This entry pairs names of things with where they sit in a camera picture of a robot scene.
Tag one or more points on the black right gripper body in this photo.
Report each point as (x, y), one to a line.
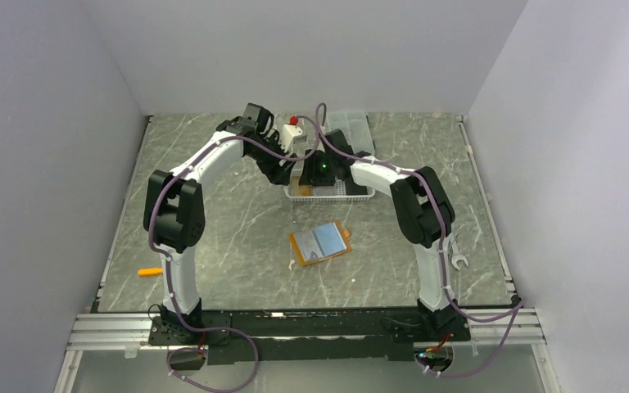
(319, 169)

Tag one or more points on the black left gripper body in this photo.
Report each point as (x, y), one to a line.
(270, 162)

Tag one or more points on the orange leather card holder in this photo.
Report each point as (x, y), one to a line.
(332, 237)

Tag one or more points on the silver VIP card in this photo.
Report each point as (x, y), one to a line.
(310, 250)

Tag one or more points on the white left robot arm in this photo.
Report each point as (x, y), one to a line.
(175, 217)

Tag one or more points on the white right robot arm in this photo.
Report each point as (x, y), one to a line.
(422, 208)

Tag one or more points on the white plastic basket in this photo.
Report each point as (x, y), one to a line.
(335, 193)

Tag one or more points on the clear plastic screw box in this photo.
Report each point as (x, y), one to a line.
(355, 127)

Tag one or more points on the silver open end wrench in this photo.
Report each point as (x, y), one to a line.
(457, 259)

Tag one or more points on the orange handled small tool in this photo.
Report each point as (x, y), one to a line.
(150, 272)

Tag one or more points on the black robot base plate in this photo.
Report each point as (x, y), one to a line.
(243, 348)

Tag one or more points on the aluminium frame rail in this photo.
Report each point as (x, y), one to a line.
(145, 331)

